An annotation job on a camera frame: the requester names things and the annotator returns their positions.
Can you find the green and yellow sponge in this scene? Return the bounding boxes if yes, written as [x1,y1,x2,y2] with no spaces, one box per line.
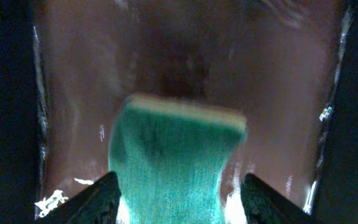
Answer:
[108,93,247,223]

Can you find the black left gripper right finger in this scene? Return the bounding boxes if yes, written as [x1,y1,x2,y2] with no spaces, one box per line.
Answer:
[241,173,322,224]

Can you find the rectangular black tray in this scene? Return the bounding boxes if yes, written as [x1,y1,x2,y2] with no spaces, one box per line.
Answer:
[0,0,358,223]

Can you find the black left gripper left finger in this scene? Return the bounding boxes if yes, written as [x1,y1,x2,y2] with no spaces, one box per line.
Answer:
[35,172,121,224]

